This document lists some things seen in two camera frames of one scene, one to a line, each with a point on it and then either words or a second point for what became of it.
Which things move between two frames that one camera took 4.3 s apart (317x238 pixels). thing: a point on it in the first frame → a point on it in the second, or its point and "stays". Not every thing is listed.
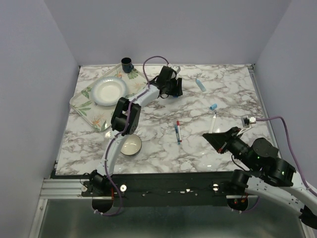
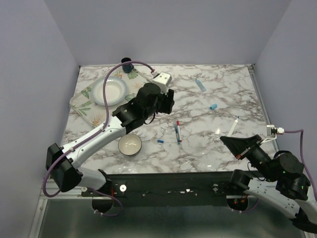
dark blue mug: (126, 64) stays
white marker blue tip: (211, 128) → (233, 127)
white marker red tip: (178, 123) stays
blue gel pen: (176, 129) stays
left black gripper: (176, 91) → (168, 106)
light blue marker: (202, 88) stays
